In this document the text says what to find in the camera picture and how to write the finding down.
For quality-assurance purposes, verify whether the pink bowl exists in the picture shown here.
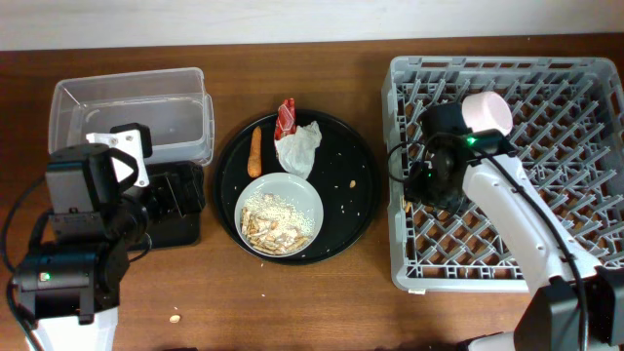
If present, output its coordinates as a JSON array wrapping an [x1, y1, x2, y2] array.
[[461, 92, 513, 137]]

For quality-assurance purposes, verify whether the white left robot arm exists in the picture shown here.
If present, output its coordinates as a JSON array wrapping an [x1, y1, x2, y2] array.
[[6, 143, 205, 350]]

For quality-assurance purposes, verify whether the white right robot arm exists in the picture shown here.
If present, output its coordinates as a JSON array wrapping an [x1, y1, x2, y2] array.
[[408, 130, 623, 351]]

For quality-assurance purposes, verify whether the grey dishwasher rack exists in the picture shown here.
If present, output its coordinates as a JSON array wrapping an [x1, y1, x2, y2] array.
[[381, 56, 623, 293]]

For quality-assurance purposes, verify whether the black rectangular tray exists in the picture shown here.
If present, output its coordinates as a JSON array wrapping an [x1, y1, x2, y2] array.
[[118, 186, 201, 251]]

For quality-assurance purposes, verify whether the orange carrot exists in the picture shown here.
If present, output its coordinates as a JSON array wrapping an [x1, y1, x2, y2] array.
[[247, 127, 262, 178]]

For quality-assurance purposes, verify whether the clear plastic bin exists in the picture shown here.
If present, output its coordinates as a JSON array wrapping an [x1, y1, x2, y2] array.
[[48, 67, 215, 167]]

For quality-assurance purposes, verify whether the round black tray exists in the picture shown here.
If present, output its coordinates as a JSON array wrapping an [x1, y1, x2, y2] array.
[[212, 109, 381, 265]]

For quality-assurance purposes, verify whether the white plate with food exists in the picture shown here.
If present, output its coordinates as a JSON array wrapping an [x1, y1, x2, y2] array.
[[233, 173, 324, 258]]

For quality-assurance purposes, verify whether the crumpled white napkin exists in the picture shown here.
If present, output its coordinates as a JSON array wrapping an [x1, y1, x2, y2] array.
[[274, 121, 322, 179]]

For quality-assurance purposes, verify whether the red snack wrapper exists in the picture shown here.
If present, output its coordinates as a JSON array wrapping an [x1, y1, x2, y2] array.
[[274, 98, 296, 141]]

